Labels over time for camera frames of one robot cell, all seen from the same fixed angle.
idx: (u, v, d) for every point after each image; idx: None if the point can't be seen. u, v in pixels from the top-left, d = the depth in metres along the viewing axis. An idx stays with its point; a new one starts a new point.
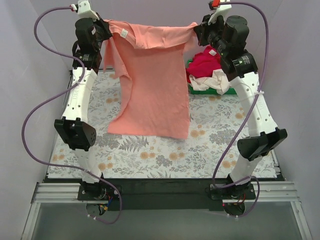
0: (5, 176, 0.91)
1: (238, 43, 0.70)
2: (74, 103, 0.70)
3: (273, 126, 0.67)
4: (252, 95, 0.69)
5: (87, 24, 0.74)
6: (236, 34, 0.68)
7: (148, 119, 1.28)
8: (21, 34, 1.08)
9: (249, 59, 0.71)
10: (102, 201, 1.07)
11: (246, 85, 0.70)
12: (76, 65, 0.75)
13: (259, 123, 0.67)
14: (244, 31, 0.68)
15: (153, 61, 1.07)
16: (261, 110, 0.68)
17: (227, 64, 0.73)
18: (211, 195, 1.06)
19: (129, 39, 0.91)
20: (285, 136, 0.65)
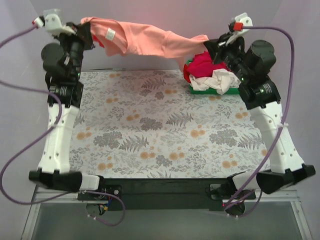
0: (5, 176, 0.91)
1: (262, 72, 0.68)
2: (50, 152, 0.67)
3: (299, 163, 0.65)
4: (275, 127, 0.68)
5: (56, 52, 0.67)
6: (261, 64, 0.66)
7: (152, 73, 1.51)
8: (20, 34, 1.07)
9: (270, 87, 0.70)
10: (102, 201, 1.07)
11: (268, 116, 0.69)
12: (52, 101, 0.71)
13: (283, 158, 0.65)
14: (268, 61, 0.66)
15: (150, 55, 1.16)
16: (287, 144, 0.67)
17: (247, 92, 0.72)
18: (211, 195, 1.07)
19: (117, 41, 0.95)
20: (311, 175, 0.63)
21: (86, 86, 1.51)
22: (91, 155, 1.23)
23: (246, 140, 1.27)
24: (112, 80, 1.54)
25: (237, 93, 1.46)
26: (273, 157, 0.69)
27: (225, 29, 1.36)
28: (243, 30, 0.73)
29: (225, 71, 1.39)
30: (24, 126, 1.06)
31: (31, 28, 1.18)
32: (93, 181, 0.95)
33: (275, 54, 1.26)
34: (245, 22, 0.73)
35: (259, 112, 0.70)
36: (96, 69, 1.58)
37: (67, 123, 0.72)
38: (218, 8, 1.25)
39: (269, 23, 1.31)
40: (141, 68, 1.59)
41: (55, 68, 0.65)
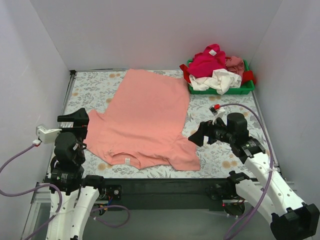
0: (6, 175, 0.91)
1: (241, 131, 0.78)
2: (51, 237, 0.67)
3: (299, 202, 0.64)
4: (266, 171, 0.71)
5: (66, 140, 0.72)
6: (237, 126, 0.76)
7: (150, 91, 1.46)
8: (21, 35, 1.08)
9: (255, 142, 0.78)
10: (102, 201, 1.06)
11: (257, 163, 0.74)
12: (52, 189, 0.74)
13: (282, 199, 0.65)
14: (243, 123, 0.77)
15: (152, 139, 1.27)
16: (281, 186, 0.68)
17: (237, 149, 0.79)
18: (211, 195, 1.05)
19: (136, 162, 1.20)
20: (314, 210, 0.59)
21: (86, 86, 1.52)
22: (91, 155, 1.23)
23: None
24: (112, 81, 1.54)
25: (237, 93, 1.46)
26: (274, 201, 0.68)
27: (225, 29, 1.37)
28: (221, 110, 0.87)
29: (225, 71, 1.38)
30: (26, 125, 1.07)
31: (32, 29, 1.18)
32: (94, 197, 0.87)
33: (274, 54, 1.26)
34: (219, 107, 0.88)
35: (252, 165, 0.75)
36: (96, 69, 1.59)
37: (69, 208, 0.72)
38: (218, 7, 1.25)
39: (269, 23, 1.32)
40: (141, 68, 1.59)
41: (63, 154, 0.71)
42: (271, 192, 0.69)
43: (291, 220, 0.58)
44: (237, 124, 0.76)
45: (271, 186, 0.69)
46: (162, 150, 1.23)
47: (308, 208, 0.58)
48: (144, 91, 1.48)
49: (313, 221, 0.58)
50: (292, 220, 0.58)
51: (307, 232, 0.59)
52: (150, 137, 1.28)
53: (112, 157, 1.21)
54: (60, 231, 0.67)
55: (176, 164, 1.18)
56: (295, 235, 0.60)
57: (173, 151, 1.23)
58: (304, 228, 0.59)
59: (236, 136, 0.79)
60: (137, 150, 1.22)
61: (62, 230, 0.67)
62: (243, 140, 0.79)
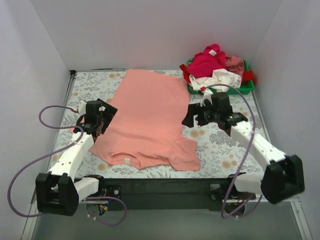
0: (6, 174, 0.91)
1: (224, 106, 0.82)
2: (65, 158, 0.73)
3: (281, 154, 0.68)
4: (249, 134, 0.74)
5: (95, 102, 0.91)
6: (219, 99, 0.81)
7: (149, 93, 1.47)
8: (21, 34, 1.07)
9: (238, 114, 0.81)
10: (102, 201, 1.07)
11: (240, 129, 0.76)
12: (76, 130, 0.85)
13: (265, 154, 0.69)
14: (225, 98, 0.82)
15: (151, 141, 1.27)
16: (263, 143, 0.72)
17: (222, 123, 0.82)
18: (211, 195, 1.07)
19: (136, 162, 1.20)
20: (296, 160, 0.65)
21: (86, 86, 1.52)
22: (91, 155, 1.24)
23: None
24: (112, 81, 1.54)
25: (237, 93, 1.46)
26: (260, 160, 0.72)
27: (225, 29, 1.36)
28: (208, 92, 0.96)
29: (225, 71, 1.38)
30: (26, 125, 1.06)
31: (32, 29, 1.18)
32: (93, 186, 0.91)
33: (275, 53, 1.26)
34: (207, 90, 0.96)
35: (236, 132, 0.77)
36: (96, 69, 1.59)
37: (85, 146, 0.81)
38: (218, 7, 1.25)
39: (269, 23, 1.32)
40: (141, 68, 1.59)
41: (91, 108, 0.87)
42: (255, 151, 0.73)
43: (278, 177, 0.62)
44: (219, 100, 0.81)
45: (254, 145, 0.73)
46: (162, 150, 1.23)
47: (290, 158, 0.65)
48: (144, 91, 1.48)
49: (297, 171, 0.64)
50: (279, 174, 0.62)
51: (295, 187, 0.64)
52: (150, 136, 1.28)
53: (112, 157, 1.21)
54: (73, 157, 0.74)
55: (176, 164, 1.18)
56: (286, 194, 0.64)
57: (173, 150, 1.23)
58: (292, 185, 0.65)
59: (220, 111, 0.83)
60: (137, 150, 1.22)
61: (74, 157, 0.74)
62: (227, 114, 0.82)
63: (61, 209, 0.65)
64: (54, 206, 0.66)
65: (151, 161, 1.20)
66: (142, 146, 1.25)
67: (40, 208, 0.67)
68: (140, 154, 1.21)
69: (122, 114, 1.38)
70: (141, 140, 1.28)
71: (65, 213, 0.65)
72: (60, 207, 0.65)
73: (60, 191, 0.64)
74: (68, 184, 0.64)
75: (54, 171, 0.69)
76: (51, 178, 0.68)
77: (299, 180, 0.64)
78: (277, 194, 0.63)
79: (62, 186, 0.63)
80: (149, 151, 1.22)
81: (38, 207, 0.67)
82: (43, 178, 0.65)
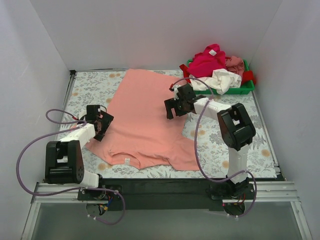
0: (5, 175, 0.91)
1: (188, 92, 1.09)
2: (72, 134, 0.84)
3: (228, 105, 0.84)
4: (204, 102, 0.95)
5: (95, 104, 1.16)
6: (182, 89, 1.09)
7: (150, 93, 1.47)
8: (20, 34, 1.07)
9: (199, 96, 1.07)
10: (102, 201, 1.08)
11: (200, 102, 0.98)
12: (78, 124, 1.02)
13: (217, 108, 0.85)
14: (188, 86, 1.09)
15: (151, 141, 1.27)
16: (215, 104, 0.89)
17: (188, 105, 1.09)
18: (211, 195, 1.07)
19: (137, 162, 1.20)
20: (240, 105, 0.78)
21: (86, 86, 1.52)
22: (91, 155, 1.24)
23: None
24: (112, 81, 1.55)
25: (237, 93, 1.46)
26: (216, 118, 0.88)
27: (225, 29, 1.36)
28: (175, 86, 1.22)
29: (225, 71, 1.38)
30: (26, 125, 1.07)
31: (32, 29, 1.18)
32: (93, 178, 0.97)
33: (275, 53, 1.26)
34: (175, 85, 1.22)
35: (197, 105, 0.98)
36: (96, 69, 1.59)
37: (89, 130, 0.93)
38: (218, 7, 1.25)
39: (269, 22, 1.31)
40: (141, 68, 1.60)
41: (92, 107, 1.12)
42: (211, 112, 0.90)
43: (226, 118, 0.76)
44: (183, 88, 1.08)
45: (209, 108, 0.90)
46: (162, 151, 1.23)
47: (235, 105, 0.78)
48: (144, 91, 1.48)
49: (243, 113, 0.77)
50: (227, 116, 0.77)
51: (246, 127, 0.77)
52: (151, 136, 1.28)
53: (112, 157, 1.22)
54: (80, 134, 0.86)
55: (176, 164, 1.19)
56: (240, 134, 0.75)
57: (173, 151, 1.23)
58: (244, 127, 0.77)
59: (186, 98, 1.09)
60: (136, 150, 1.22)
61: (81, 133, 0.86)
62: (191, 98, 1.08)
63: (69, 172, 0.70)
64: (62, 171, 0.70)
65: (152, 161, 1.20)
66: (142, 146, 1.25)
67: (48, 176, 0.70)
68: (140, 154, 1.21)
69: (123, 114, 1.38)
70: (142, 140, 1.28)
71: (72, 176, 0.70)
72: (69, 170, 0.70)
73: (70, 153, 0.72)
74: (77, 146, 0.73)
75: (63, 139, 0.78)
76: (59, 147, 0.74)
77: (246, 120, 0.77)
78: (234, 137, 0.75)
79: (72, 148, 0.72)
80: (149, 151, 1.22)
81: (46, 176, 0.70)
82: (53, 145, 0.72)
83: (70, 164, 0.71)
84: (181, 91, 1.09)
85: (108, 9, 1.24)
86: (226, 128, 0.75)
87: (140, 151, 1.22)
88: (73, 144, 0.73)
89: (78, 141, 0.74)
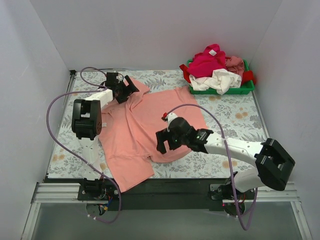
0: (5, 175, 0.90)
1: (188, 129, 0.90)
2: (94, 96, 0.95)
3: (258, 144, 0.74)
4: (222, 142, 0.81)
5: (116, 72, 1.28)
6: (179, 126, 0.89)
7: (168, 104, 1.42)
8: (20, 34, 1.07)
9: (204, 132, 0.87)
10: (102, 201, 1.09)
11: (213, 142, 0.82)
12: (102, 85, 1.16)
13: (246, 151, 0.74)
14: (184, 122, 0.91)
15: (124, 139, 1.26)
16: (239, 144, 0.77)
17: (194, 145, 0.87)
18: (211, 195, 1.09)
19: (104, 131, 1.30)
20: (271, 140, 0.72)
21: (86, 86, 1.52)
22: None
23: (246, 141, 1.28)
24: None
25: (237, 93, 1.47)
26: (244, 159, 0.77)
27: (225, 29, 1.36)
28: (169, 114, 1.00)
29: (225, 71, 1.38)
30: (26, 125, 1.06)
31: (32, 30, 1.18)
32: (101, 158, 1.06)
33: (275, 53, 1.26)
34: (170, 115, 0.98)
35: (211, 146, 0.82)
36: (96, 69, 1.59)
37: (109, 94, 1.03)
38: (218, 7, 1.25)
39: (270, 22, 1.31)
40: (141, 68, 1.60)
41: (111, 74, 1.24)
42: (236, 154, 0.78)
43: (269, 165, 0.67)
44: (180, 126, 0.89)
45: (233, 151, 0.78)
46: (125, 158, 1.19)
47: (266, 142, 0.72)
48: (165, 100, 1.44)
49: (279, 149, 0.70)
50: (268, 161, 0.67)
51: (286, 163, 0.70)
52: (128, 142, 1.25)
53: (106, 113, 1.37)
54: (100, 96, 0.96)
55: (117, 166, 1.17)
56: (285, 173, 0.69)
57: (136, 164, 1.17)
58: (284, 164, 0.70)
59: (187, 136, 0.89)
60: (113, 130, 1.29)
61: (102, 95, 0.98)
62: (194, 135, 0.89)
63: (91, 124, 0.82)
64: (85, 123, 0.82)
65: (111, 141, 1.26)
66: (117, 130, 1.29)
67: (74, 126, 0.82)
68: (108, 135, 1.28)
69: (149, 111, 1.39)
70: (119, 136, 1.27)
71: (93, 128, 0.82)
72: (90, 122, 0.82)
73: (92, 108, 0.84)
74: (98, 104, 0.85)
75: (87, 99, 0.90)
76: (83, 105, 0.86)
77: (285, 155, 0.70)
78: (280, 180, 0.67)
79: (94, 106, 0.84)
80: (114, 142, 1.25)
81: (72, 126, 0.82)
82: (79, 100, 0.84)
83: (92, 118, 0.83)
84: (178, 130, 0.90)
85: (108, 9, 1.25)
86: (272, 173, 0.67)
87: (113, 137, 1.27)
88: (94, 102, 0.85)
89: (99, 100, 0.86)
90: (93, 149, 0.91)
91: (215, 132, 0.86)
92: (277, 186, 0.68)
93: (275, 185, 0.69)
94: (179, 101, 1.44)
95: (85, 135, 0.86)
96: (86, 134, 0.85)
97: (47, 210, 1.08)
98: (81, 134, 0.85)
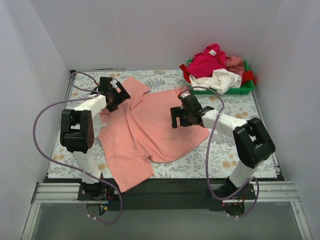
0: (5, 175, 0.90)
1: (193, 104, 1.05)
2: (85, 105, 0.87)
3: (243, 121, 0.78)
4: (214, 115, 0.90)
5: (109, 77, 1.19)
6: (188, 99, 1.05)
7: (167, 104, 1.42)
8: (20, 34, 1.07)
9: (207, 108, 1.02)
10: (102, 201, 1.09)
11: (210, 116, 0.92)
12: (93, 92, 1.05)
13: (231, 124, 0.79)
14: (192, 97, 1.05)
15: (124, 139, 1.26)
16: (228, 118, 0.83)
17: (194, 117, 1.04)
18: (211, 195, 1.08)
19: (104, 130, 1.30)
20: (256, 120, 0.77)
21: (86, 86, 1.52)
22: None
23: None
24: (112, 81, 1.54)
25: (237, 93, 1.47)
26: (229, 133, 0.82)
27: (225, 29, 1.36)
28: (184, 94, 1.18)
29: (225, 71, 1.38)
30: (26, 125, 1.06)
31: (32, 30, 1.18)
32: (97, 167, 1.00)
33: (275, 53, 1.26)
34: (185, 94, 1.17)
35: (206, 118, 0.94)
36: (96, 69, 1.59)
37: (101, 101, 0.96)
38: (218, 7, 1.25)
39: (270, 23, 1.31)
40: (141, 68, 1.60)
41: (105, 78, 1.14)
42: (224, 127, 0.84)
43: (245, 137, 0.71)
44: (187, 100, 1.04)
45: (221, 123, 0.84)
46: (125, 158, 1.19)
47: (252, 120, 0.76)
48: (165, 100, 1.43)
49: (260, 129, 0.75)
50: (246, 134, 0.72)
51: (265, 144, 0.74)
52: (128, 142, 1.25)
53: (105, 113, 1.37)
54: (91, 104, 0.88)
55: (117, 166, 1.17)
56: (260, 152, 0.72)
57: (136, 164, 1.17)
58: (262, 144, 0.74)
59: (191, 109, 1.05)
60: (113, 130, 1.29)
61: (94, 103, 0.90)
62: (197, 110, 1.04)
63: (81, 137, 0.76)
64: (75, 136, 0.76)
65: (111, 141, 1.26)
66: (117, 130, 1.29)
67: (63, 140, 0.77)
68: (108, 136, 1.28)
69: (148, 111, 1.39)
70: (119, 136, 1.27)
71: (83, 142, 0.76)
72: (81, 135, 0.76)
73: (82, 120, 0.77)
74: (89, 115, 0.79)
75: (76, 108, 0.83)
76: (73, 116, 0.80)
77: (265, 137, 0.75)
78: (253, 155, 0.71)
79: (84, 117, 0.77)
80: (114, 142, 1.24)
81: (61, 140, 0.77)
82: (67, 112, 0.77)
83: (82, 130, 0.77)
84: (186, 103, 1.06)
85: (108, 9, 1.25)
86: (247, 145, 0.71)
87: (113, 137, 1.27)
88: (85, 113, 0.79)
89: (90, 111, 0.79)
90: (88, 160, 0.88)
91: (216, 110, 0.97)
92: (249, 160, 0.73)
93: (248, 158, 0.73)
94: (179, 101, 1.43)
95: (77, 148, 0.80)
96: (78, 147, 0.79)
97: (47, 211, 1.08)
98: (72, 147, 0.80)
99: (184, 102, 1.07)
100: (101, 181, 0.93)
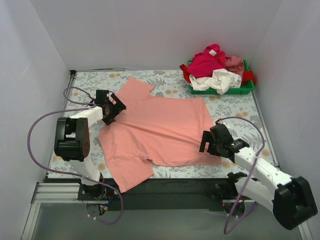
0: (4, 175, 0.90)
1: (224, 136, 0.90)
2: (81, 113, 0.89)
3: (287, 177, 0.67)
4: (252, 159, 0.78)
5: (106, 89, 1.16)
6: (217, 129, 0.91)
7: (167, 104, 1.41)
8: (21, 34, 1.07)
9: (240, 141, 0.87)
10: (102, 201, 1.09)
11: (244, 156, 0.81)
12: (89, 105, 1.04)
13: (272, 177, 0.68)
14: (222, 127, 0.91)
15: (123, 139, 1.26)
16: (268, 168, 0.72)
17: (225, 150, 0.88)
18: (211, 195, 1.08)
19: (103, 131, 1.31)
20: (303, 179, 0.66)
21: (86, 86, 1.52)
22: (91, 155, 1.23)
23: (246, 140, 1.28)
24: (112, 81, 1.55)
25: (237, 93, 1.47)
26: (268, 185, 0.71)
27: (225, 29, 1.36)
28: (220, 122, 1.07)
29: (225, 71, 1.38)
30: (25, 124, 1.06)
31: (32, 30, 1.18)
32: (95, 172, 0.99)
33: (275, 53, 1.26)
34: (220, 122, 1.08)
35: (240, 157, 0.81)
36: (96, 69, 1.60)
37: (98, 111, 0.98)
38: (218, 7, 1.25)
39: (270, 22, 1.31)
40: (141, 68, 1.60)
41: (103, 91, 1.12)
42: (262, 177, 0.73)
43: (288, 199, 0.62)
44: (217, 131, 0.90)
45: (258, 170, 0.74)
46: (125, 159, 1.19)
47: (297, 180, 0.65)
48: (165, 100, 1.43)
49: (306, 191, 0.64)
50: (289, 198, 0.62)
51: (307, 208, 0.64)
52: (127, 142, 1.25)
53: None
54: (88, 113, 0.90)
55: (117, 166, 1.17)
56: (298, 216, 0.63)
57: (136, 164, 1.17)
58: (303, 207, 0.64)
59: (221, 140, 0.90)
60: (112, 130, 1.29)
61: (90, 112, 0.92)
62: (229, 142, 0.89)
63: (76, 145, 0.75)
64: (70, 144, 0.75)
65: (110, 141, 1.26)
66: (116, 131, 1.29)
67: (57, 149, 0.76)
68: (107, 136, 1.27)
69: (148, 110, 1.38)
70: (118, 137, 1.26)
71: (79, 150, 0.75)
72: (76, 144, 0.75)
73: (78, 127, 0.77)
74: (85, 122, 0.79)
75: (73, 116, 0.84)
76: (69, 124, 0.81)
77: (309, 200, 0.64)
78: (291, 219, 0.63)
79: (80, 125, 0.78)
80: (113, 143, 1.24)
81: (55, 148, 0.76)
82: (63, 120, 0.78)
83: (78, 138, 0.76)
84: (215, 133, 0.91)
85: (109, 9, 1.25)
86: (288, 210, 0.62)
87: (112, 137, 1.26)
88: (81, 120, 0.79)
89: (86, 118, 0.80)
90: (85, 166, 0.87)
91: (250, 147, 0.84)
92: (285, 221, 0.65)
93: (284, 218, 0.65)
94: (178, 101, 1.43)
95: (72, 157, 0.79)
96: (73, 156, 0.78)
97: (47, 211, 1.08)
98: (67, 157, 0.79)
99: (213, 132, 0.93)
100: (100, 183, 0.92)
